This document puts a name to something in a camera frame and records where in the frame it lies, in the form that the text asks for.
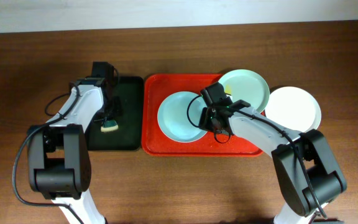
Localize white plate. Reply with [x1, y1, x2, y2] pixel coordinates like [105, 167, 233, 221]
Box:
[265, 86, 322, 133]

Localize black plastic tray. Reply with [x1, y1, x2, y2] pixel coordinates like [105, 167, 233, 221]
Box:
[85, 77, 144, 151]

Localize light blue plate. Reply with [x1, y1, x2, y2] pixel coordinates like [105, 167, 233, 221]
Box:
[157, 91, 207, 143]

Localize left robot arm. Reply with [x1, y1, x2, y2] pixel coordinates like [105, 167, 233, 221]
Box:
[27, 77, 117, 223]

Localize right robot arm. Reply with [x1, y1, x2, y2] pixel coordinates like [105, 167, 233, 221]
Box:
[199, 100, 347, 223]

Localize red plastic tray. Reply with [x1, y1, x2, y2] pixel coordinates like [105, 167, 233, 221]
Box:
[141, 73, 263, 157]

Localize green and yellow sponge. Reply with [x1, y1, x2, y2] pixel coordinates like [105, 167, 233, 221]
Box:
[100, 119, 119, 133]

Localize mint green plate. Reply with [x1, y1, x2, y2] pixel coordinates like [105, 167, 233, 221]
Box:
[218, 69, 270, 113]

